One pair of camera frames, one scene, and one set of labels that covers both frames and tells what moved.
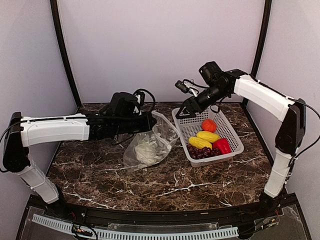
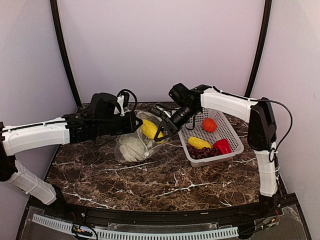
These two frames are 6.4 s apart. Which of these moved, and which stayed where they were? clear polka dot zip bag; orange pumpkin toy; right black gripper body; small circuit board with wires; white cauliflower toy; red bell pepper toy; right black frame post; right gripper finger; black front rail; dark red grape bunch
Moved: right black gripper body; right gripper finger; clear polka dot zip bag; white cauliflower toy
Stayed: red bell pepper toy; right black frame post; small circuit board with wires; dark red grape bunch; orange pumpkin toy; black front rail
